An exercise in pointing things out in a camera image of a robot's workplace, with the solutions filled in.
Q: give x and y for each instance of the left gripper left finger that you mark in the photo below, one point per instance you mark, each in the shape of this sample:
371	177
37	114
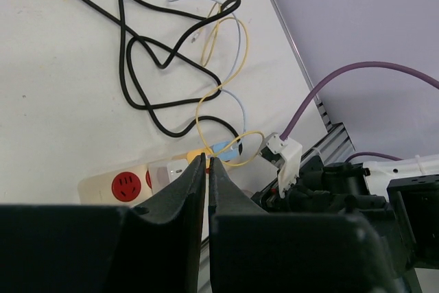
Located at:
153	247

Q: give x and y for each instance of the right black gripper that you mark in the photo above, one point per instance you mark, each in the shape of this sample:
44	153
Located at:
307	195

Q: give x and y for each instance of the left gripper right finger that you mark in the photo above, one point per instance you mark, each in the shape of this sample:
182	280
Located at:
252	250

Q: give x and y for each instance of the white charger adapter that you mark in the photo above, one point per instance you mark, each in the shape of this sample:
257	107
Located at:
161	173

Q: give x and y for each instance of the yellow charger plug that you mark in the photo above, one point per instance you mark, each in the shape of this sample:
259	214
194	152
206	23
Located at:
194	153

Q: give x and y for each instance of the blue charger plug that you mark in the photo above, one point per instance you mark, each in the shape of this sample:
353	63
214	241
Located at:
227	154

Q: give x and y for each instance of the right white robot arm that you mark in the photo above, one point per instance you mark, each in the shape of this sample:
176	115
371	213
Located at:
398	198

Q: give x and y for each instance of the beige power strip red sockets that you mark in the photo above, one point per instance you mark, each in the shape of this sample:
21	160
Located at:
126	186

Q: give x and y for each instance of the right side aluminium rail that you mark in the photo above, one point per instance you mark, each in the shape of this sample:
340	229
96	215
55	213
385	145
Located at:
337	143

